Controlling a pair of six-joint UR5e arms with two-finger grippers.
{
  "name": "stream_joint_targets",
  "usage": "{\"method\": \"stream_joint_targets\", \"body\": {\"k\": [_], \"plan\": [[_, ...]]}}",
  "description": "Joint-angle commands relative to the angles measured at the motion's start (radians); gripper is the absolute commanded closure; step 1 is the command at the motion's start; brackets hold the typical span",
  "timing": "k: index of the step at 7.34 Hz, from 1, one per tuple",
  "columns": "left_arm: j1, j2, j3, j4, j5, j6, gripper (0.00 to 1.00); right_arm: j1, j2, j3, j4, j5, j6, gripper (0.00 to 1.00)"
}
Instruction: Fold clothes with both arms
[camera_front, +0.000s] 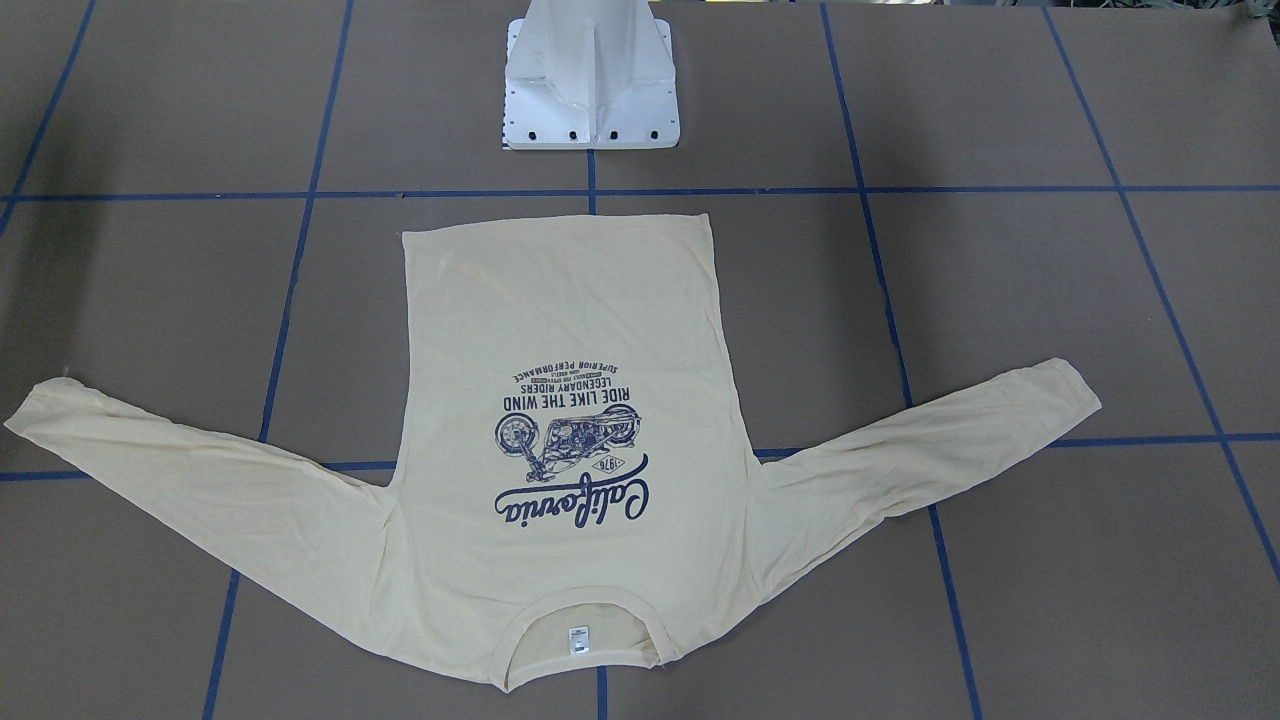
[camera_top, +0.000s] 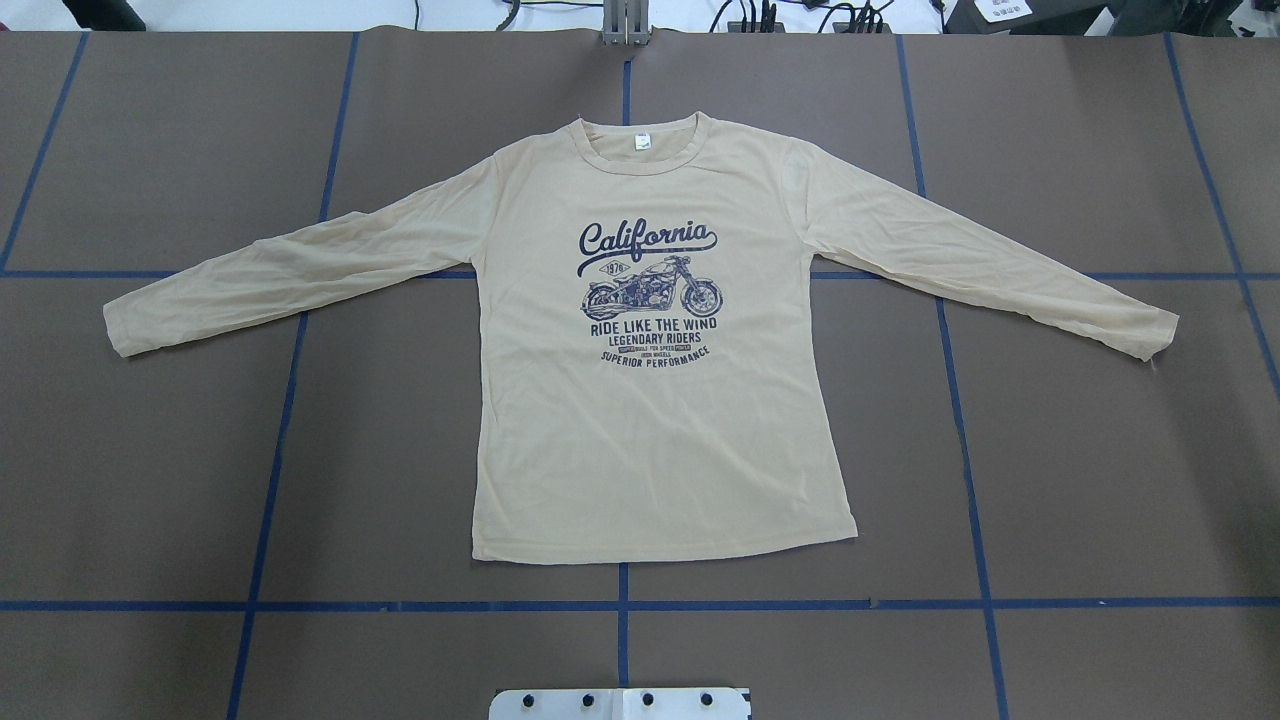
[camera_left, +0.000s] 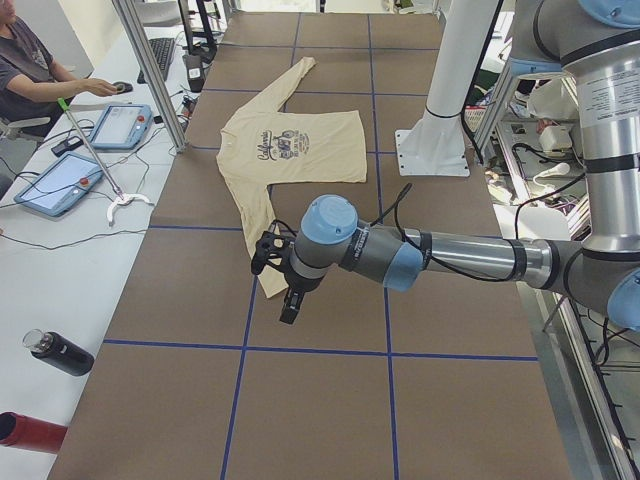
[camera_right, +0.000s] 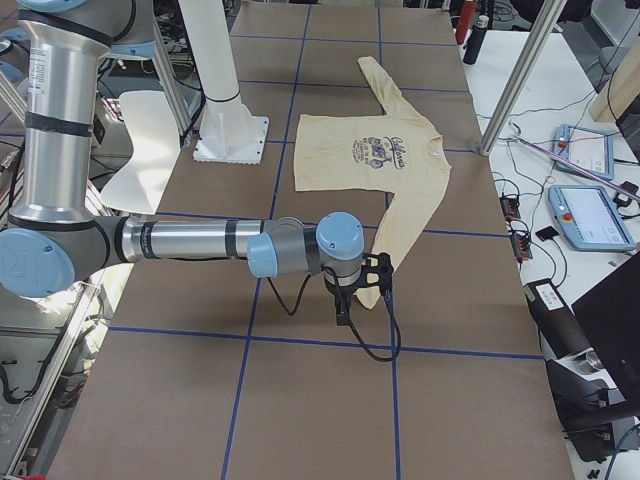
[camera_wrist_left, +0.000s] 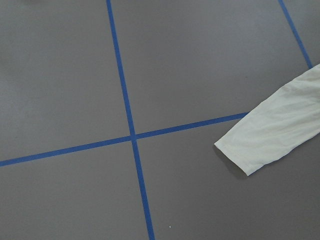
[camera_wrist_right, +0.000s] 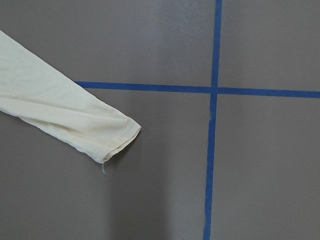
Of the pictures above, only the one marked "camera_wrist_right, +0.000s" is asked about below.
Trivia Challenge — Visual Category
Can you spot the cream printed t-shirt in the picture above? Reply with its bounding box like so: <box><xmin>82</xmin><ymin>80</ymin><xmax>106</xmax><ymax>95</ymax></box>
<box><xmin>0</xmin><ymin>32</ymin><xmax>142</xmax><ymax>164</ymax></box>

